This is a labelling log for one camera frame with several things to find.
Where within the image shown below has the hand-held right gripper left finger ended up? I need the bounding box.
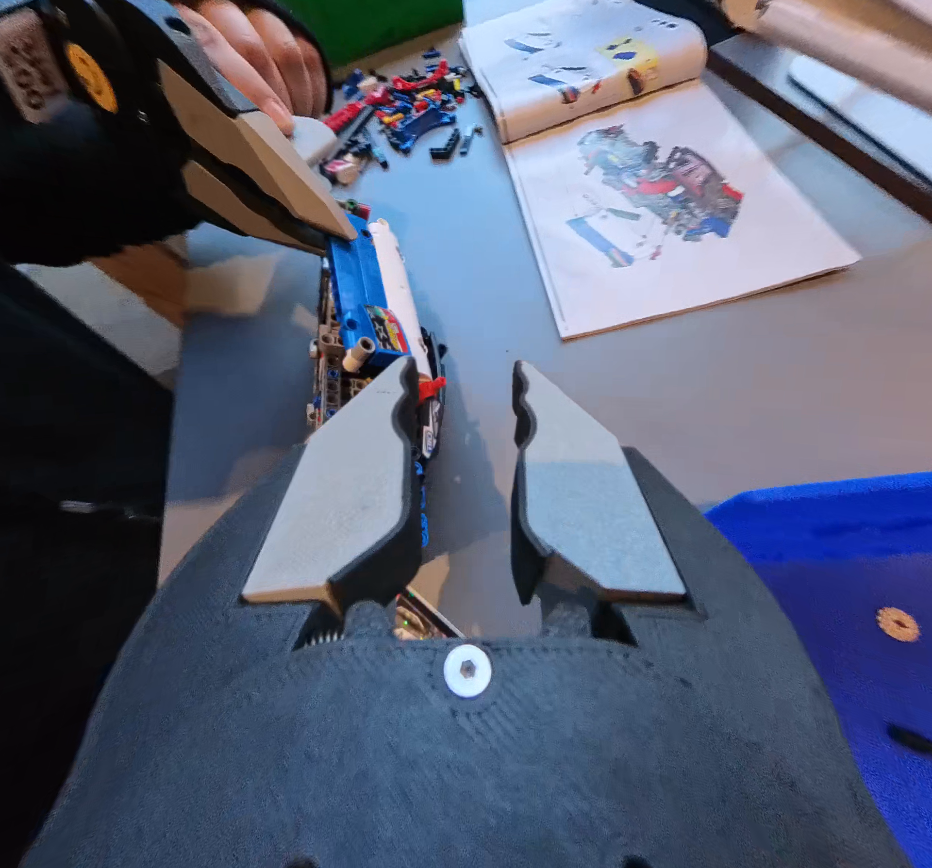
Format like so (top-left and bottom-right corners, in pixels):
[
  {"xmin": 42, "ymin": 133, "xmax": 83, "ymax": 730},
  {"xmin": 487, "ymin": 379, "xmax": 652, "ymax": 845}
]
[{"xmin": 242, "ymin": 356, "xmax": 425, "ymax": 616}]

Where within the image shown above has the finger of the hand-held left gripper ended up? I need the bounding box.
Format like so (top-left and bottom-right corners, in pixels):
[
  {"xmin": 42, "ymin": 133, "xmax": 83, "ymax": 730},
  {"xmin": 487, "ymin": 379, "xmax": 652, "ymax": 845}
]
[
  {"xmin": 155, "ymin": 62, "xmax": 359, "ymax": 243},
  {"xmin": 181, "ymin": 161, "xmax": 326, "ymax": 253}
]

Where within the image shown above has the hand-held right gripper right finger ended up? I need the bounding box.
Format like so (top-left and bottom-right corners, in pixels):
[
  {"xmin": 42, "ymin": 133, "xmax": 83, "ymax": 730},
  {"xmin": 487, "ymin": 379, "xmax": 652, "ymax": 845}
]
[{"xmin": 510, "ymin": 360, "xmax": 689, "ymax": 606}]

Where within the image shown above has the toy brick car chassis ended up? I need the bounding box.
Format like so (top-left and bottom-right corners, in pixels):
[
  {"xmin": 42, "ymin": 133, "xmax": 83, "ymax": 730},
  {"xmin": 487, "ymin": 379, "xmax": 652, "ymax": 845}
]
[{"xmin": 304, "ymin": 198, "xmax": 450, "ymax": 556}]

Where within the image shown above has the person's left forearm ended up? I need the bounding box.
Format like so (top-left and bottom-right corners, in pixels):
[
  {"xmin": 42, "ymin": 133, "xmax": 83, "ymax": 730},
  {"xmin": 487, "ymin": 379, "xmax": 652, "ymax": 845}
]
[{"xmin": 0, "ymin": 104, "xmax": 205, "ymax": 266}]

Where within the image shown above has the grey desk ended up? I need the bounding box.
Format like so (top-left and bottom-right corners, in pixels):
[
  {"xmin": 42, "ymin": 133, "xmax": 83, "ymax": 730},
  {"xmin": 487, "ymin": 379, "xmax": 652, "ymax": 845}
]
[{"xmin": 156, "ymin": 0, "xmax": 932, "ymax": 643}]

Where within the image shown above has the person's left hand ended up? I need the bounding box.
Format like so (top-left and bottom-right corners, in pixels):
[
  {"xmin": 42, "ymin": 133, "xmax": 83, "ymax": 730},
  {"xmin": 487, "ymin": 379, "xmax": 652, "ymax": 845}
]
[{"xmin": 173, "ymin": 0, "xmax": 329, "ymax": 135}]

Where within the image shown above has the pile of loose brick pieces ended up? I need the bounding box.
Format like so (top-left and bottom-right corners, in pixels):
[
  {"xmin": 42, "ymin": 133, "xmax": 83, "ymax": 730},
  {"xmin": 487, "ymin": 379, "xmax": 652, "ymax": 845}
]
[{"xmin": 320, "ymin": 59, "xmax": 485, "ymax": 185}]

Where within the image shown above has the green plastic bin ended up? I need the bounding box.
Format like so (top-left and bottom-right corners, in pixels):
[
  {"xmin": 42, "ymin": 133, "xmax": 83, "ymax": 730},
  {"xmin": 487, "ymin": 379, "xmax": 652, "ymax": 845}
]
[{"xmin": 266, "ymin": 0, "xmax": 465, "ymax": 68}]

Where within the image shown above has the blue plastic bin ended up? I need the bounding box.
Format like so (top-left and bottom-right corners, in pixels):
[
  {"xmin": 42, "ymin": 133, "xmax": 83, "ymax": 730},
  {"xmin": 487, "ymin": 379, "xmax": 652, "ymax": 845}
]
[{"xmin": 702, "ymin": 471, "xmax": 932, "ymax": 868}]

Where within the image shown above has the open instruction booklet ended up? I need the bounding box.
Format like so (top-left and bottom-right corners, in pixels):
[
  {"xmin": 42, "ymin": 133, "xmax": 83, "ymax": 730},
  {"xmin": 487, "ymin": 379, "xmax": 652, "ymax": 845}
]
[{"xmin": 457, "ymin": 0, "xmax": 864, "ymax": 341}]

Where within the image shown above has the person's black clothed torso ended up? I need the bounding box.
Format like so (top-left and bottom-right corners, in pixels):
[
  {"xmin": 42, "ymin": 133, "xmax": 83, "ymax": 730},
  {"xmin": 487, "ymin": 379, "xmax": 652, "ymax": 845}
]
[{"xmin": 0, "ymin": 264, "xmax": 176, "ymax": 854}]

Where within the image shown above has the wooden board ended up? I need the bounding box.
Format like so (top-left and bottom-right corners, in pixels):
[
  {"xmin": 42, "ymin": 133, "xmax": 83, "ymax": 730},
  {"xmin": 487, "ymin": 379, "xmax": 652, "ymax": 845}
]
[{"xmin": 719, "ymin": 0, "xmax": 932, "ymax": 112}]

